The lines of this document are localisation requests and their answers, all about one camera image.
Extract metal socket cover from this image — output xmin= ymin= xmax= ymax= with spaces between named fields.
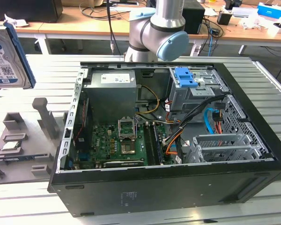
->
xmin=117 ymin=116 xmax=139 ymax=141

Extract metal disk bay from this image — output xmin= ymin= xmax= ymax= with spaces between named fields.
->
xmin=184 ymin=133 xmax=271 ymax=164

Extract black graphics card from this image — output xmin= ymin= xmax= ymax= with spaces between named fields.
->
xmin=102 ymin=159 xmax=145 ymax=168

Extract black RAM slot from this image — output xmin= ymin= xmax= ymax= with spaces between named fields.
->
xmin=152 ymin=123 xmax=165 ymax=164
xmin=144 ymin=123 xmax=160 ymax=165

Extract CPU socket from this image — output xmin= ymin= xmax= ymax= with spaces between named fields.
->
xmin=120 ymin=140 xmax=137 ymax=155

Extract small black box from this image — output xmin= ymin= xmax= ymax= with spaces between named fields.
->
xmin=216 ymin=11 xmax=233 ymax=26

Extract large black computer tower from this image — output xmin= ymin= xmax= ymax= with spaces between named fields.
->
xmin=0 ymin=0 xmax=64 ymax=23

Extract wooden desk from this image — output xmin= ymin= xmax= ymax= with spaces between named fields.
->
xmin=0 ymin=0 xmax=281 ymax=56

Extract black wire bundle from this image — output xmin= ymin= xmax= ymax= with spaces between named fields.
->
xmin=162 ymin=94 xmax=226 ymax=165

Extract black open PC case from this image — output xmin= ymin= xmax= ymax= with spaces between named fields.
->
xmin=47 ymin=61 xmax=281 ymax=218

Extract silver CPU chip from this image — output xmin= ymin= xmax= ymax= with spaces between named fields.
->
xmin=1 ymin=141 xmax=22 ymax=151

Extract grey power supply unit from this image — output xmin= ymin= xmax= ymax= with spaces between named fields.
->
xmin=84 ymin=69 xmax=139 ymax=118

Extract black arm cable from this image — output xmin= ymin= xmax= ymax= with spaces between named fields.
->
xmin=106 ymin=0 xmax=122 ymax=56

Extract RAM stick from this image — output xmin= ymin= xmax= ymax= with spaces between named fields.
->
xmin=3 ymin=155 xmax=36 ymax=163

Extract crumpled white paper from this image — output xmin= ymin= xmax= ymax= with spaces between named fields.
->
xmin=3 ymin=13 xmax=29 ymax=28

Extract blue cable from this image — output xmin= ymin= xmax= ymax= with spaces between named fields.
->
xmin=206 ymin=28 xmax=215 ymax=57

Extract blue and white carton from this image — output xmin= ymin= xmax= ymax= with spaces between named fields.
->
xmin=257 ymin=1 xmax=281 ymax=19

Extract blue plastic drive latch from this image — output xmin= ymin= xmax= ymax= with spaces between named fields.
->
xmin=174 ymin=67 xmax=199 ymax=88

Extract green motherboard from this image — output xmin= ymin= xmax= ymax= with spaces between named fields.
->
xmin=70 ymin=120 xmax=178 ymax=170

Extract grey metal drive cage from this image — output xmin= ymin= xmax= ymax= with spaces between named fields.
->
xmin=168 ymin=67 xmax=229 ymax=113

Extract blue wire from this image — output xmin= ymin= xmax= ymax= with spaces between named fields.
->
xmin=204 ymin=108 xmax=218 ymax=135

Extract grey parts rack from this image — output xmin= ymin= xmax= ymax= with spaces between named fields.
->
xmin=0 ymin=97 xmax=71 ymax=186

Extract hard disk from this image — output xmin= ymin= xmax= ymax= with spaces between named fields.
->
xmin=0 ymin=21 xmax=37 ymax=90

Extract cardboard box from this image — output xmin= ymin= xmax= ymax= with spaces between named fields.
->
xmin=60 ymin=0 xmax=110 ymax=8

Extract orange wires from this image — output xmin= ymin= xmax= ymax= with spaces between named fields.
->
xmin=164 ymin=130 xmax=187 ymax=156

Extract yellow wires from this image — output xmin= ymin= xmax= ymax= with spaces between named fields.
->
xmin=135 ymin=84 xmax=161 ymax=116

